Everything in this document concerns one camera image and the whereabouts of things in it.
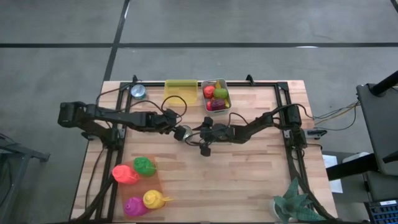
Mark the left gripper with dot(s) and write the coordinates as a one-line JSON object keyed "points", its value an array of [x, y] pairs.
{"points": [[163, 121]]}

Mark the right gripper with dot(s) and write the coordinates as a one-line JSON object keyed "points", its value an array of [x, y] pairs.
{"points": [[217, 133]]}

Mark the dark purple toy grapes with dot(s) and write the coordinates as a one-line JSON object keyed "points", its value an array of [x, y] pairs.
{"points": [[218, 104]]}

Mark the yellow toy banana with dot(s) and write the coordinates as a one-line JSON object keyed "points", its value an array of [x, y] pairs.
{"points": [[227, 104]]}

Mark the orange toy fruit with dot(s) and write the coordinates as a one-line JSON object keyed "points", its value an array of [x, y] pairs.
{"points": [[209, 91]]}

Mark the green toy pear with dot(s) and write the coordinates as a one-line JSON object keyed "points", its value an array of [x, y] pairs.
{"points": [[220, 93]]}

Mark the silver can with blue label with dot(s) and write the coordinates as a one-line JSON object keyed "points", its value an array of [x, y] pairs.
{"points": [[138, 91]]}

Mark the green plastic squeeze bottle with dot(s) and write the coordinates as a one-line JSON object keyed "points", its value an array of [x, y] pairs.
{"points": [[144, 166]]}

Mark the orange plastic squeeze bottle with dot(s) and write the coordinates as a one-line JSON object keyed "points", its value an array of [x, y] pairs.
{"points": [[124, 175]]}

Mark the yellow plastic squeeze bottle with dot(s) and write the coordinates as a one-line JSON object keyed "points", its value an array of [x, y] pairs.
{"points": [[154, 199]]}

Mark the pink plastic squeeze bottle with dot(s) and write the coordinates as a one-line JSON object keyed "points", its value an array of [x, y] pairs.
{"points": [[135, 207]]}

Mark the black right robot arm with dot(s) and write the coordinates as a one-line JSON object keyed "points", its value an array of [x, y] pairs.
{"points": [[264, 123]]}

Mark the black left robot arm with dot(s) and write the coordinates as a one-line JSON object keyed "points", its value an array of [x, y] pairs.
{"points": [[118, 116]]}

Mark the grey plastic bin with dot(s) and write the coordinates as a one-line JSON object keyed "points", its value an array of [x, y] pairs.
{"points": [[205, 111]]}

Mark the translucent yellow plastic bin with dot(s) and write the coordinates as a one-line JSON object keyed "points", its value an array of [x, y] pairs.
{"points": [[180, 91]]}

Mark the translucent orange plastic tray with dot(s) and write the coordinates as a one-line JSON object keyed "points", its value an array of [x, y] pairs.
{"points": [[146, 186]]}

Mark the green artificial succulent plant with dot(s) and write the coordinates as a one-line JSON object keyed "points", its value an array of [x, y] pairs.
{"points": [[295, 205]]}

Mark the white paper sheet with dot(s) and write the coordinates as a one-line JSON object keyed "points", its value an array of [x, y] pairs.
{"points": [[329, 161]]}

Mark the grey metal stand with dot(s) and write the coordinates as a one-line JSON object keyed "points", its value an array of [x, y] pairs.
{"points": [[31, 154]]}

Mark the dark grey cart panel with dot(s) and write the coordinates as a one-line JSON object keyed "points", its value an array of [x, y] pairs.
{"points": [[382, 140]]}

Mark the black pole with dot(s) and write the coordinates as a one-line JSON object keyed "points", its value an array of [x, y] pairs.
{"points": [[385, 83]]}

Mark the backlit keyboard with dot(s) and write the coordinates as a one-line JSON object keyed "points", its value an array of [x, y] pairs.
{"points": [[384, 213]]}

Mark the silver frame bracket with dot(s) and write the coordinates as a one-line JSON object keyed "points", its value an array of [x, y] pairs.
{"points": [[288, 134], [121, 133]]}

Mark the black metal table frame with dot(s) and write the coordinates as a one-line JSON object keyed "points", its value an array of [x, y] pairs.
{"points": [[283, 85]]}

